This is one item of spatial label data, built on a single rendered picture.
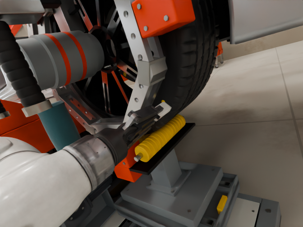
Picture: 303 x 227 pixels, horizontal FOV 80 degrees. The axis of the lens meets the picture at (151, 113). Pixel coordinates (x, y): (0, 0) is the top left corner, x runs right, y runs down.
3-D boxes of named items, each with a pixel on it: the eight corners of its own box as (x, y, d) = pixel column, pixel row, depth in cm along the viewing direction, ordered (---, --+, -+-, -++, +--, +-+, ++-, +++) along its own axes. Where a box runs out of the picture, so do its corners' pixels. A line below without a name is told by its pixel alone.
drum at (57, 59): (113, 69, 56) (95, 21, 52) (44, 92, 41) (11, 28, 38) (89, 77, 66) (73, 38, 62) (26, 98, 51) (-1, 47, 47)
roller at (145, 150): (190, 123, 74) (186, 110, 72) (145, 169, 53) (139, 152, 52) (178, 124, 78) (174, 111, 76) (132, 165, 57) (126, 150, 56)
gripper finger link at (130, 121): (112, 136, 38) (116, 120, 34) (129, 124, 41) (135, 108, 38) (120, 143, 37) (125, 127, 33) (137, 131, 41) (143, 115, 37)
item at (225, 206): (241, 189, 85) (236, 172, 82) (213, 265, 60) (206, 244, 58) (158, 172, 119) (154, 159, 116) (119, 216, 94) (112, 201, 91)
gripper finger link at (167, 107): (148, 112, 47) (149, 111, 47) (162, 102, 52) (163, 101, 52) (156, 120, 47) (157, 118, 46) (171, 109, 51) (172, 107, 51)
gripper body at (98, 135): (111, 176, 37) (140, 151, 44) (118, 154, 31) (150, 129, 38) (87, 151, 39) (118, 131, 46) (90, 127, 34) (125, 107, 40)
